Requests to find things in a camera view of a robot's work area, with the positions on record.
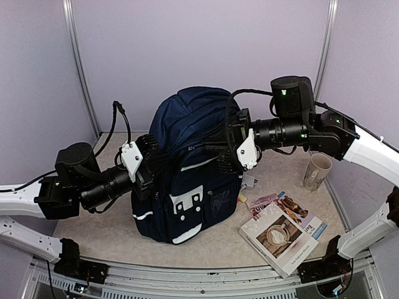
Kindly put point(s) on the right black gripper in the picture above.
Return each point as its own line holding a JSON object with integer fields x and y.
{"x": 239, "y": 129}

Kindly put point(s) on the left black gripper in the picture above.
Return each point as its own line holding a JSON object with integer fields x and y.
{"x": 144, "y": 177}

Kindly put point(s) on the navy blue backpack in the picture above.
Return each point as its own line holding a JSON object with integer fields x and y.
{"x": 192, "y": 194}

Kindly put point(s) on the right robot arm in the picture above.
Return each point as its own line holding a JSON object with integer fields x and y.
{"x": 296, "y": 123}

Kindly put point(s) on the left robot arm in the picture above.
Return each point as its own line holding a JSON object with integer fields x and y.
{"x": 77, "y": 183}

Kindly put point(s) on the yellow highlighter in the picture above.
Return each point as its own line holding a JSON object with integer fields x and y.
{"x": 242, "y": 199}

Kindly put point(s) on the pink magazine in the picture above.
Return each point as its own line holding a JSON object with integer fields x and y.
{"x": 255, "y": 206}

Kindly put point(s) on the beige ceramic mug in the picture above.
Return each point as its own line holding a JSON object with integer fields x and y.
{"x": 317, "y": 170}

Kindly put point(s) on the white coffee cover book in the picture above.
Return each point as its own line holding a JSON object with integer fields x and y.
{"x": 278, "y": 239}

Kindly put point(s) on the dog cover booklet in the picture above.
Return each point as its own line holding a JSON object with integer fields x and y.
{"x": 303, "y": 217}

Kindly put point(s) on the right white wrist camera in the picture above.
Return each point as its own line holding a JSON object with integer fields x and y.
{"x": 239, "y": 157}

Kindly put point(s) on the white charger with cable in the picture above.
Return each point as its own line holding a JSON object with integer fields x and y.
{"x": 248, "y": 182}

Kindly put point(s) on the right aluminium frame post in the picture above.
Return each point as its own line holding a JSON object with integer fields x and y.
{"x": 326, "y": 45}

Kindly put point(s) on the aluminium frame post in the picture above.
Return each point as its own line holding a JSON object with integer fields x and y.
{"x": 79, "y": 66}
{"x": 326, "y": 45}

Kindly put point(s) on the left aluminium frame post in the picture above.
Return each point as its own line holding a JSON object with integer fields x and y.
{"x": 79, "y": 66}

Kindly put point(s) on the front aluminium rail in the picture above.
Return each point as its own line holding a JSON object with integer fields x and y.
{"x": 136, "y": 281}

